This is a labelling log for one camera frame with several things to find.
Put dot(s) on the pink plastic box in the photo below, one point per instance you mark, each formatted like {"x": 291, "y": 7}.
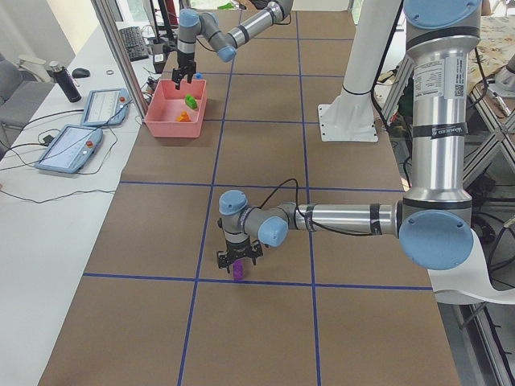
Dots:
{"x": 168, "y": 103}

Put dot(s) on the teach pendant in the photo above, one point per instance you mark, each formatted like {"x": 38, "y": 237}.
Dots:
{"x": 70, "y": 149}
{"x": 106, "y": 107}

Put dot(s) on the black keyboard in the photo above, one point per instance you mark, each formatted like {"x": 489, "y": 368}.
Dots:
{"x": 134, "y": 43}

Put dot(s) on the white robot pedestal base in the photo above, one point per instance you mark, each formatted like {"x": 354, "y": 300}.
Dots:
{"x": 350, "y": 117}

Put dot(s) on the black computer mouse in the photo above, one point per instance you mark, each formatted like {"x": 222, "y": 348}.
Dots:
{"x": 79, "y": 73}

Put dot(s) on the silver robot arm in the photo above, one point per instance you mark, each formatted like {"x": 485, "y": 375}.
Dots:
{"x": 193, "y": 24}
{"x": 432, "y": 220}

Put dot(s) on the green two-stud block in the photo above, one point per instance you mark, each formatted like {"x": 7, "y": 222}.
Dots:
{"x": 190, "y": 102}

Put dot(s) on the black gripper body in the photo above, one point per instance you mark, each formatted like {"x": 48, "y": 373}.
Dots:
{"x": 236, "y": 248}
{"x": 185, "y": 64}

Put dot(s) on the aluminium frame post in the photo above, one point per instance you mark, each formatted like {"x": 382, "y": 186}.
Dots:
{"x": 117, "y": 47}

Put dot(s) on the upper teach pendant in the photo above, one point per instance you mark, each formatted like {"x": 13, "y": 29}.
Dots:
{"x": 106, "y": 107}

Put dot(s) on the white chair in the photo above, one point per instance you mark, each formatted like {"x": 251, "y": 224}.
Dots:
{"x": 469, "y": 282}

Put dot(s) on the orange sloped block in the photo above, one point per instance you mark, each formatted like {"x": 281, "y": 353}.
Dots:
{"x": 183, "y": 117}

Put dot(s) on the purple block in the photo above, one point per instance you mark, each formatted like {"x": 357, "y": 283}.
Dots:
{"x": 238, "y": 270}

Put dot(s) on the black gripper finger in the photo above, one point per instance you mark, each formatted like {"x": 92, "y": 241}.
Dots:
{"x": 176, "y": 77}
{"x": 255, "y": 251}
{"x": 224, "y": 261}
{"x": 190, "y": 71}

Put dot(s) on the black water bottle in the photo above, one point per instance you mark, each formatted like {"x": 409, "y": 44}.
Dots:
{"x": 64, "y": 80}

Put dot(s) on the lower teach pendant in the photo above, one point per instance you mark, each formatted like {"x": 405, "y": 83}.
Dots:
{"x": 70, "y": 149}

